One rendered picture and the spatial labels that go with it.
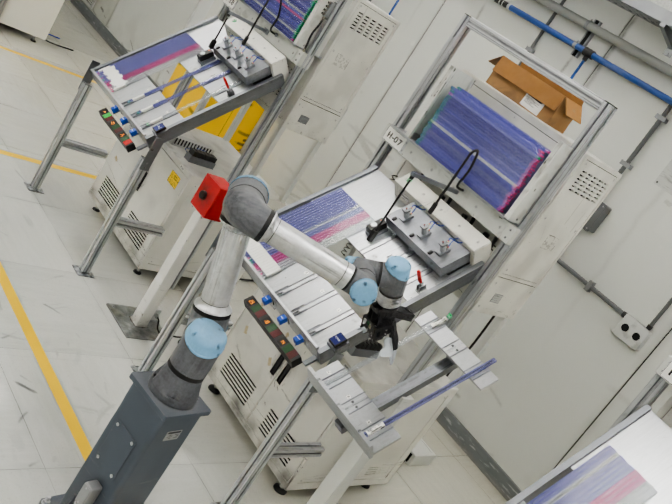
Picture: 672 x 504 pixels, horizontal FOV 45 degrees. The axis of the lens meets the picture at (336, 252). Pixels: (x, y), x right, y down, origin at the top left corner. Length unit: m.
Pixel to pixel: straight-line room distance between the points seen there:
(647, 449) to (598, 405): 1.73
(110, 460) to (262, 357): 1.06
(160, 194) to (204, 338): 1.89
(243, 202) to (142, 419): 0.69
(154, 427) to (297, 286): 0.85
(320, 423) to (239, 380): 0.50
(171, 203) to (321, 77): 0.95
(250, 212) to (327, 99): 2.03
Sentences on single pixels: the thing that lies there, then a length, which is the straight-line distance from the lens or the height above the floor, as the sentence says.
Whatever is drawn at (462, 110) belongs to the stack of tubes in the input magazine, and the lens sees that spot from 3.12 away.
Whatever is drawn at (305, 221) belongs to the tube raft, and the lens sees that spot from 3.15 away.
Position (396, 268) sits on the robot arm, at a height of 1.19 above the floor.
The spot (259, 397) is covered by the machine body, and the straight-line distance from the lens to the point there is 3.35.
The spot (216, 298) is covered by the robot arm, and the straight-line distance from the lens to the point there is 2.36.
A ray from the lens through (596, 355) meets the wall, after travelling 4.33.
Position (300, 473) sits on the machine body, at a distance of 3.21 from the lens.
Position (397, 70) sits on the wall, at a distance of 5.44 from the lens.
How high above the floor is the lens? 1.79
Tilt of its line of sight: 17 degrees down
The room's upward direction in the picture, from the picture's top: 34 degrees clockwise
